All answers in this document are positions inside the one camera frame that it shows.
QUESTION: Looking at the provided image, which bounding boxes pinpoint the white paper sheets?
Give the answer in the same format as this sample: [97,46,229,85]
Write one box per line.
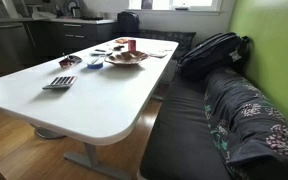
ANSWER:
[148,49,169,59]

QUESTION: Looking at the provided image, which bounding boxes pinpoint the red black snack packet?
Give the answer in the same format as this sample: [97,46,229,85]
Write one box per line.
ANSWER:
[58,54,83,70]

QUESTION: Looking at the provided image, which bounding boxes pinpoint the grey table leg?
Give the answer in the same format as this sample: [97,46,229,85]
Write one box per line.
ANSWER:
[63,142,132,180]

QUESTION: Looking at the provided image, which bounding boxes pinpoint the small dark object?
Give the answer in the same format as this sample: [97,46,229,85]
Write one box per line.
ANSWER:
[112,44,126,52]

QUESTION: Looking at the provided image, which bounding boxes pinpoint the dark kitchen drawer cabinet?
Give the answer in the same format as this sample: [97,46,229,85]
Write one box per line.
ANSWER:
[26,18,119,58]

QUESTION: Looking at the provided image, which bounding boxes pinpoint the dark bench seat cushion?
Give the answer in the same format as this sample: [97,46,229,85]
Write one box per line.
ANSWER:
[139,71,232,180]

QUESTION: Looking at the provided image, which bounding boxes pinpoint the blue bowl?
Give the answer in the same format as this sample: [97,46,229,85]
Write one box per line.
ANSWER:
[86,55,105,70]

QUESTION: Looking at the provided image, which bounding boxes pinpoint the large black backpack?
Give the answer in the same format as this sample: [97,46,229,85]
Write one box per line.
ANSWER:
[176,31,252,81]

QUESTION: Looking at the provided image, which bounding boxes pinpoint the white window frame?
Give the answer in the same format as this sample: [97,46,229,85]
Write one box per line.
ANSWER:
[127,0,224,15]

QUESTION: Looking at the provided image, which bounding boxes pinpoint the steel dishwasher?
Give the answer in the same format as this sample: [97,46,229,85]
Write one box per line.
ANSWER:
[0,21,36,77]

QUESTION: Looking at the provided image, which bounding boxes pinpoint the grey remote control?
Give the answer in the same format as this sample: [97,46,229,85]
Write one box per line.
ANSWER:
[89,48,114,57]

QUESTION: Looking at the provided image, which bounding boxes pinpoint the round plate on stand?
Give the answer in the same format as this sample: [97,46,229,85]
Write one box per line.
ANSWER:
[62,0,83,18]

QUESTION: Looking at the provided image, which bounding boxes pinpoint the orange snack packet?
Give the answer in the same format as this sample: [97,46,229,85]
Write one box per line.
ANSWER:
[114,37,130,45]

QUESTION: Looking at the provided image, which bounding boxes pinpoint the grey calculator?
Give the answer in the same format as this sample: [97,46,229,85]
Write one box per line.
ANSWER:
[41,75,78,91]

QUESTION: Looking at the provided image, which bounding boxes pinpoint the round metal table base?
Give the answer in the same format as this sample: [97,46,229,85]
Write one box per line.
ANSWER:
[33,126,67,140]

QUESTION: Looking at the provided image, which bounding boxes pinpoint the dark floral blanket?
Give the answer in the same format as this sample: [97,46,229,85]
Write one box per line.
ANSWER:
[203,66,288,180]

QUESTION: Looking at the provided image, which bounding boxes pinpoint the wooden plate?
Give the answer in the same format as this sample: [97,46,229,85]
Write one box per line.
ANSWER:
[104,50,151,67]

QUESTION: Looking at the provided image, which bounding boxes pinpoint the small black backpack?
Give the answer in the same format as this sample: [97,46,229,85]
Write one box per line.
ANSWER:
[116,10,141,35]

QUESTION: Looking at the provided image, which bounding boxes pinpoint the metal kettle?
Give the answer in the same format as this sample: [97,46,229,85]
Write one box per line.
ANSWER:
[71,6,82,19]

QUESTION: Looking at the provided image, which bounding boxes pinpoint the red cup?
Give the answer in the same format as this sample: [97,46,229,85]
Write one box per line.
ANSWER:
[127,39,137,52]

